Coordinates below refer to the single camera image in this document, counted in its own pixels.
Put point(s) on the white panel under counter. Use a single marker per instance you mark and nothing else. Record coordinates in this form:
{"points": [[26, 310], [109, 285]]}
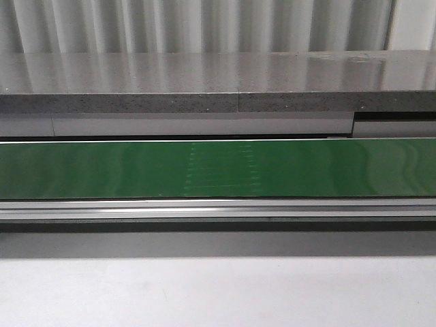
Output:
{"points": [[239, 124]]}

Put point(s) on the grey stone counter slab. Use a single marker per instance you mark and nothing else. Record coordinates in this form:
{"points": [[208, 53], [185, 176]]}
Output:
{"points": [[114, 83]]}

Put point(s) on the aluminium conveyor front rail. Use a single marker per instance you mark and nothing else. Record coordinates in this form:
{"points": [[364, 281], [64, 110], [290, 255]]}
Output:
{"points": [[220, 215]]}

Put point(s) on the green conveyor belt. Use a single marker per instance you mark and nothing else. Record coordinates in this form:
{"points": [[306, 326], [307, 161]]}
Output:
{"points": [[341, 168]]}

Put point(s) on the white pleated curtain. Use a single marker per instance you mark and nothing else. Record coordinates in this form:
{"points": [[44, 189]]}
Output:
{"points": [[216, 26]]}

